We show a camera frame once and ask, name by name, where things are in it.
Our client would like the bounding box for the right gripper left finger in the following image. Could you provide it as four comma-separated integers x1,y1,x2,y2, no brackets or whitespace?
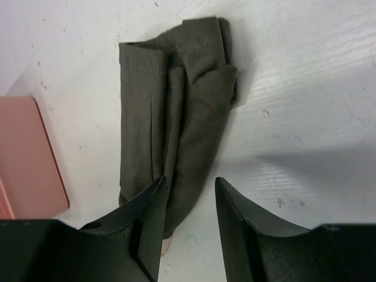
1,177,168,281

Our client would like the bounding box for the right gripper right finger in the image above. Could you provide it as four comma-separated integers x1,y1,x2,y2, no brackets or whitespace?
215,177,375,281

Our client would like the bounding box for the pink compartment tray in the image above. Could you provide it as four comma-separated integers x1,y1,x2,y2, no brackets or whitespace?
1,96,69,219

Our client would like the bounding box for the olive underwear beige waistband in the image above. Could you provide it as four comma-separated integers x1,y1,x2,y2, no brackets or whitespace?
119,17,237,253

